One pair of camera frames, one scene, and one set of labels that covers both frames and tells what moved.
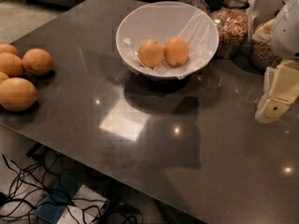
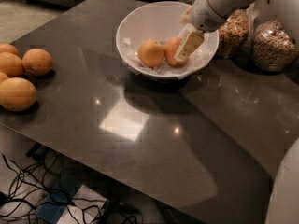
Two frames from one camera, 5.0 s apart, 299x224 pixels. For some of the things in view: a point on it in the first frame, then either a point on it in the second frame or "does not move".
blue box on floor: [59, 197] does not move
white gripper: [287, 35] to [202, 15]
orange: [176, 51] does not move
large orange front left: [18, 94] does not move
